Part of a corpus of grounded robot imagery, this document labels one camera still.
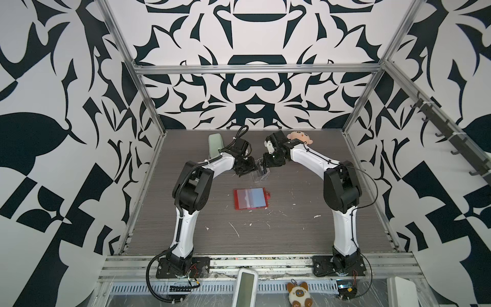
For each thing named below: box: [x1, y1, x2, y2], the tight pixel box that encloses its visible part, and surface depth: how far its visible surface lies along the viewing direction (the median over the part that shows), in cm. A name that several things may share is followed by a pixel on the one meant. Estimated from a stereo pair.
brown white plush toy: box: [287, 278, 313, 307], surface depth 68 cm
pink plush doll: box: [287, 130, 314, 145], surface depth 110 cm
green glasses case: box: [207, 133, 225, 158], surface depth 114 cm
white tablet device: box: [232, 268, 259, 307], surface depth 68 cm
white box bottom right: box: [386, 276, 421, 307], surface depth 69 cm
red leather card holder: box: [233, 187, 272, 210], surface depth 94 cm
